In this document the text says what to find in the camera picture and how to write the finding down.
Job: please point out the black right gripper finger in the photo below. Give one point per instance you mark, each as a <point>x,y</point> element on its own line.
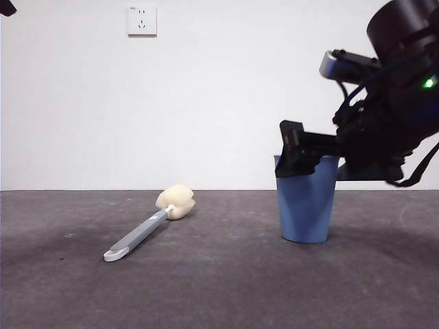
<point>291,164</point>
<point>370,175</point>

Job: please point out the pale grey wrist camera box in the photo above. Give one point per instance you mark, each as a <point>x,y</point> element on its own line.
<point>346,65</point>

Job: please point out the blue ribbed plastic cup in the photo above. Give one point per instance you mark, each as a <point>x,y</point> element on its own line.
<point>305,212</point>

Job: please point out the white wall socket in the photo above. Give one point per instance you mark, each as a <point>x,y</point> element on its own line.
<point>142,20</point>

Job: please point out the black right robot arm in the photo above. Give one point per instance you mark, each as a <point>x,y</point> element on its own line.
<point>394,120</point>

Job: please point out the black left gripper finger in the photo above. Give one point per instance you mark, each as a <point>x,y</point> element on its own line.
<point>6,7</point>

